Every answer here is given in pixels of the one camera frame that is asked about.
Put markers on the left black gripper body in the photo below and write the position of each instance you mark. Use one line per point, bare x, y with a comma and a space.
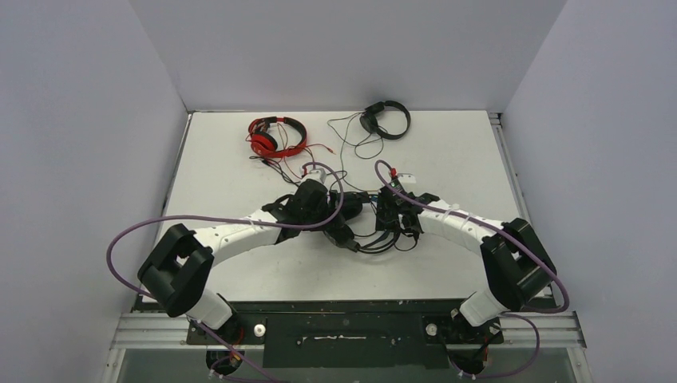
331, 201

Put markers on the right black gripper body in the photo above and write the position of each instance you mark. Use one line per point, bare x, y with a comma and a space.
389, 212

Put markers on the large black blue headphones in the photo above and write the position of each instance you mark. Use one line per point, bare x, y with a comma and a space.
369, 241

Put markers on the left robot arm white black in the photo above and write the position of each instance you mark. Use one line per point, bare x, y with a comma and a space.
177, 269

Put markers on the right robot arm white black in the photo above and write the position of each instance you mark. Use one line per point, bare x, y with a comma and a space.
516, 265

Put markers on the small black headphones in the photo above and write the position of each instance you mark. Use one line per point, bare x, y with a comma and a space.
367, 132

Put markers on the red headphones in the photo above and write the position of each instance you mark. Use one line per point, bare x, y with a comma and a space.
275, 139

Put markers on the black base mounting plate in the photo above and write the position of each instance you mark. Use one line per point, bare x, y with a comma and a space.
329, 334

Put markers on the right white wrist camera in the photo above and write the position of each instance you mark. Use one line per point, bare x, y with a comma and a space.
402, 177

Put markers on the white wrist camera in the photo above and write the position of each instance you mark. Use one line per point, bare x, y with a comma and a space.
402, 177
315, 173

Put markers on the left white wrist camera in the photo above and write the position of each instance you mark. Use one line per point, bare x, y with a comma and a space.
315, 173

